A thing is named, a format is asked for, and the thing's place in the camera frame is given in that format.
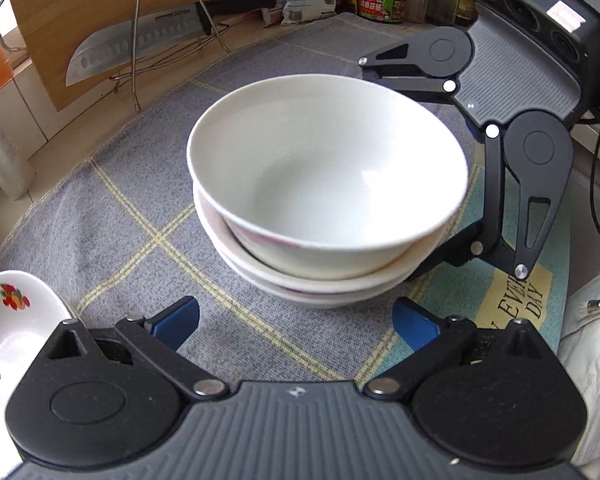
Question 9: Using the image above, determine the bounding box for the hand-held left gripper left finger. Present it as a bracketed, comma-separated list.
[45, 295, 231, 402]

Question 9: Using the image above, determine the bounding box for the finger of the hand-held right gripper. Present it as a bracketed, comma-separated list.
[407, 124, 563, 281]
[357, 34, 458, 107]

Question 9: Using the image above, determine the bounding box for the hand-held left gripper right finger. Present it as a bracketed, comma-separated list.
[362, 296, 557, 402]

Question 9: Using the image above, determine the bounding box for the pink floral white bowl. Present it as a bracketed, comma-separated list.
[195, 220, 416, 311]
[192, 180, 448, 295]
[186, 74, 469, 281]

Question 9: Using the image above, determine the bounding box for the fruit print white plate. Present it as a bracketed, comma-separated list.
[0, 270, 78, 476]

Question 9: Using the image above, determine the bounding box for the teal printed mat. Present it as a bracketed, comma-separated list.
[355, 165, 573, 386]

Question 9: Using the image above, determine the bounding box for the green round container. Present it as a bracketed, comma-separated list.
[356, 0, 411, 26]

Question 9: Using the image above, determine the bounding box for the grey checked cloth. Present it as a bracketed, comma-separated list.
[0, 12, 486, 396]

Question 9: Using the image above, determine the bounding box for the white jacket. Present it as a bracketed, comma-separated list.
[557, 255, 600, 480]

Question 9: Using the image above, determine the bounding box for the clear plastic wrap roll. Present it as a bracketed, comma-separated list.
[0, 95, 36, 201]

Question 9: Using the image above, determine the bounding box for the wooden cutting board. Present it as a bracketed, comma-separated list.
[2, 0, 286, 113]

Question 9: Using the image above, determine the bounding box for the metal wire rack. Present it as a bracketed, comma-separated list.
[111, 0, 231, 113]

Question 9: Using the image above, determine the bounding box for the black handled kitchen knife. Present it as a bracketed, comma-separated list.
[65, 0, 278, 87]

